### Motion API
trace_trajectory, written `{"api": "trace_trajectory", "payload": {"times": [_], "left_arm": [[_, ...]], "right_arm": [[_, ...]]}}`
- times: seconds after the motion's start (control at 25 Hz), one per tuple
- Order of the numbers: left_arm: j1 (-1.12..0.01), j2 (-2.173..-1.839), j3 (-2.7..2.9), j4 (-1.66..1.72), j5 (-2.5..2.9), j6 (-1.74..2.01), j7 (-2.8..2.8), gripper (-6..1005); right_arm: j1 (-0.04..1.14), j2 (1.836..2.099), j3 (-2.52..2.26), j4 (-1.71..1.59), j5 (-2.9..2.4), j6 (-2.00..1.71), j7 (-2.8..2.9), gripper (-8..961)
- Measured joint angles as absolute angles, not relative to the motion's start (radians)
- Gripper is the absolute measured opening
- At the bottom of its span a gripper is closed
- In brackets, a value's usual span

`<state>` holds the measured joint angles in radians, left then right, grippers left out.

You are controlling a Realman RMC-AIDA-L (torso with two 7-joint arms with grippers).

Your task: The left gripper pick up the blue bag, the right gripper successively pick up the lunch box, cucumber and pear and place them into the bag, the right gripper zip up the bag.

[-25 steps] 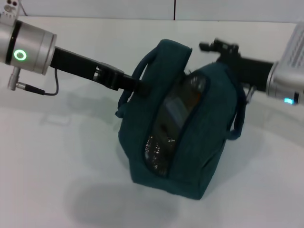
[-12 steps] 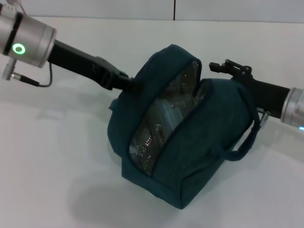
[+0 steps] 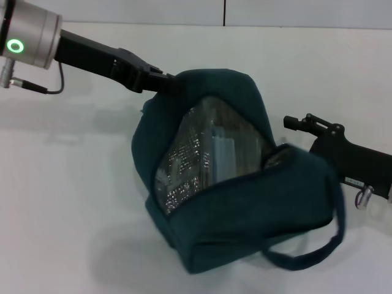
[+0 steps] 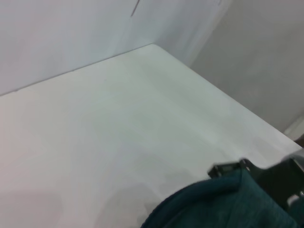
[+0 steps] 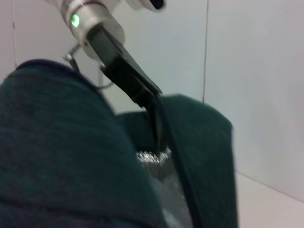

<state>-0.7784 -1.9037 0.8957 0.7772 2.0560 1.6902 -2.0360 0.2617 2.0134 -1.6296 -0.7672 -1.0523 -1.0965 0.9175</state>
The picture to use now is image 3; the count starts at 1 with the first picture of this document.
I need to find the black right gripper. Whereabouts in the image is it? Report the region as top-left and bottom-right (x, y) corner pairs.
(283, 113), (392, 200)

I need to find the dark teal insulated bag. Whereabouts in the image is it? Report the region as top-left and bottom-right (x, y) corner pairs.
(131, 69), (349, 275)

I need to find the grey left gripper cable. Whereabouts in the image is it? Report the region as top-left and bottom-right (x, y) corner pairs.
(10, 62), (65, 95)

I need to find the clear blue-rimmed plastic container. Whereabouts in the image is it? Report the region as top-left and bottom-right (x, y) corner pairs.
(210, 126), (237, 182)

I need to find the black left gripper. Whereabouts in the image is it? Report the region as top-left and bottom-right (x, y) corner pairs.
(55, 29), (184, 96)

